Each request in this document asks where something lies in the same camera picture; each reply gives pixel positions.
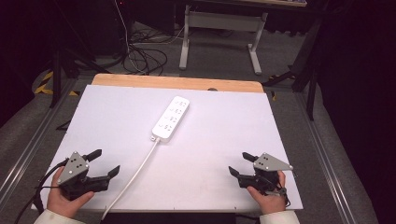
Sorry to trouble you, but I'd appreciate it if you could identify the dark cloth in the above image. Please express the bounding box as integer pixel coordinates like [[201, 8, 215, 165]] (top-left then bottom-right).
[[100, 212, 237, 224]]

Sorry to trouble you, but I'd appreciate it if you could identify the yellow black floor tape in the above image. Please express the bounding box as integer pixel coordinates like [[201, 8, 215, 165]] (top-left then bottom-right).
[[34, 70, 80, 97]]

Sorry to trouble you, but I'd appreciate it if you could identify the metal floor rail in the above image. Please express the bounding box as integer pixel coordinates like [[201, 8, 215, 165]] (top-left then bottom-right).
[[294, 92, 357, 224], [0, 77, 79, 202]]

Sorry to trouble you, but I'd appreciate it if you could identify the white floor cable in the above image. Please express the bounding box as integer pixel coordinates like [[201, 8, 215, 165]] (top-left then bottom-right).
[[113, 0, 185, 75]]

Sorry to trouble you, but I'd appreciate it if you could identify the person's right hand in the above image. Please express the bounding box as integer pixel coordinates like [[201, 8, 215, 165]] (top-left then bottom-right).
[[247, 170, 288, 216]]

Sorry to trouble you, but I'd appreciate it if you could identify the black metal stand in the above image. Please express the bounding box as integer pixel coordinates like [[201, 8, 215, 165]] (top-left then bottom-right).
[[262, 17, 325, 121], [49, 0, 110, 109]]

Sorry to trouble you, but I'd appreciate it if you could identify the person's left hand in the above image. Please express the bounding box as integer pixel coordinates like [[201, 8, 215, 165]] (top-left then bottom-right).
[[46, 167, 95, 219]]

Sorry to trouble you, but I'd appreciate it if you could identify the black floor cable bundle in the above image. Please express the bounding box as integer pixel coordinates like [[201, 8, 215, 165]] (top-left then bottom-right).
[[121, 29, 169, 77]]

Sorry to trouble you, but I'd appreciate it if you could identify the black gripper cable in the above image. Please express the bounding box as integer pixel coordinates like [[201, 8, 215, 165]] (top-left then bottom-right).
[[264, 175, 292, 208], [13, 158, 70, 224]]

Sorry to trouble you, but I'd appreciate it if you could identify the white power strip cable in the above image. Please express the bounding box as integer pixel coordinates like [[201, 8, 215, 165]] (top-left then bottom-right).
[[99, 137, 162, 222]]

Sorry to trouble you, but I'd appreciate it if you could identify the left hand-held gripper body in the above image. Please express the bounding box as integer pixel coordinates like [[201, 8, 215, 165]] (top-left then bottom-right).
[[56, 151, 110, 201]]

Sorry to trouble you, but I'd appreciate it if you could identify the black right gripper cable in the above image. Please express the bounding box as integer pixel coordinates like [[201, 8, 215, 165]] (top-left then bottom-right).
[[264, 175, 292, 208]]

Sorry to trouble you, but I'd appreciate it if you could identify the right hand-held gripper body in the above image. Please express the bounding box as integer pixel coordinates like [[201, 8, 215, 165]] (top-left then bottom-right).
[[237, 151, 294, 196]]

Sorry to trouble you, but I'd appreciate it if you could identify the white power strip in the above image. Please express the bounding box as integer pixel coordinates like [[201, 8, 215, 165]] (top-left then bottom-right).
[[150, 95, 191, 144]]

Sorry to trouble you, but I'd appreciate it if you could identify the white metal desk frame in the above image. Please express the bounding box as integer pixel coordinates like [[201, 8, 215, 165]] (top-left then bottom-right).
[[178, 4, 269, 76]]

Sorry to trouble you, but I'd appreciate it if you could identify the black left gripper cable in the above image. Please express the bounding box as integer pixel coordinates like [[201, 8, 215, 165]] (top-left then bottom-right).
[[13, 158, 70, 224]]

